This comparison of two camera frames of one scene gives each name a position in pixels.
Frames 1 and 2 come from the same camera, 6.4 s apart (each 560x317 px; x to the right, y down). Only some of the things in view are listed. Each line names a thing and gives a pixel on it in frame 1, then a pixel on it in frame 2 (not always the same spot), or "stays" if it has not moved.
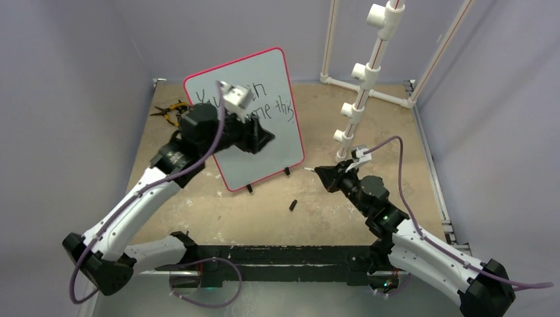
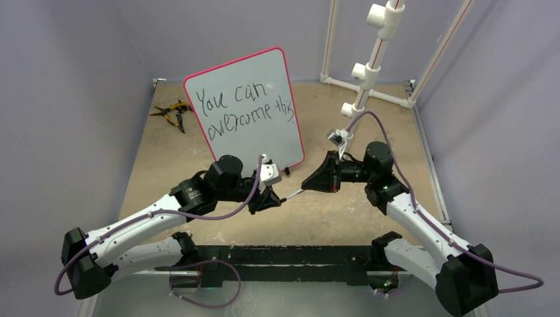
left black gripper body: [235, 133] -> [257, 199]
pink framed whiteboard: [265, 76] stays
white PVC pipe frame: [387, 19] stays
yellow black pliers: [170, 113] stays
